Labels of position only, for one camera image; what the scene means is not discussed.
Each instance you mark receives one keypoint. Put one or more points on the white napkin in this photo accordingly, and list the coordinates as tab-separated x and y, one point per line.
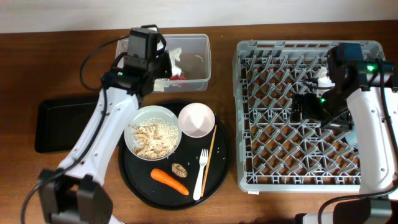
162	84

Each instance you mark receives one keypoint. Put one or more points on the red snack wrapper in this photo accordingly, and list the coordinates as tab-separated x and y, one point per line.
178	77

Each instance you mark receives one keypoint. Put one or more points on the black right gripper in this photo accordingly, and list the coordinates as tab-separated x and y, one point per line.
343	121

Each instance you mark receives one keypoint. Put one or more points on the white plastic fork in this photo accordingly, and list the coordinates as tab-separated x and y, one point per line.
203	160

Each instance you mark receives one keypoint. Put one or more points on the pink bowl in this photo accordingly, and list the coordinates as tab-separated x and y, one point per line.
196	120

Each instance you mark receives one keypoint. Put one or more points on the grey dishwasher rack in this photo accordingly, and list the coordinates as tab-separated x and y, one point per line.
275	154

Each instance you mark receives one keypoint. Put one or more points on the brown walnut shell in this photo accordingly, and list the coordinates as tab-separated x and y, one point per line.
179	170

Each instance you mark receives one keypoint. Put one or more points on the orange carrot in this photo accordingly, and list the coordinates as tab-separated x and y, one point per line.
164	178

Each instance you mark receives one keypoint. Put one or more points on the black rectangular tray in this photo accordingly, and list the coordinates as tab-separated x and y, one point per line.
60	122

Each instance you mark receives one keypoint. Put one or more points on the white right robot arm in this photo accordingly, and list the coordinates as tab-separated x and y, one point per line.
362	97

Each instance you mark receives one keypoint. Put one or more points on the wooden chopstick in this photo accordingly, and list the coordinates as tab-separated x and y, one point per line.
208	161

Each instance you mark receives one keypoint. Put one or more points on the grey plate with food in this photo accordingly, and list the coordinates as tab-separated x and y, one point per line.
153	133

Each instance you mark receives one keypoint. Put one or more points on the light blue cup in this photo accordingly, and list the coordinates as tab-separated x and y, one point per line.
351	139

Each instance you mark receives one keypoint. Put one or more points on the clear plastic waste bin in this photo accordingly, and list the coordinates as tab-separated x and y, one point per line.
195	61

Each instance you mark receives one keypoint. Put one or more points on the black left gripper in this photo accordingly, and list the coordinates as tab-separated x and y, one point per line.
163	58

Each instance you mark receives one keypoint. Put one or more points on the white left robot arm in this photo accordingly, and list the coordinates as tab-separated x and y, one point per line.
74	193

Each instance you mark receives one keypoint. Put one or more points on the round black serving tray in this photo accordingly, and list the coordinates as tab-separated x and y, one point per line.
136	171

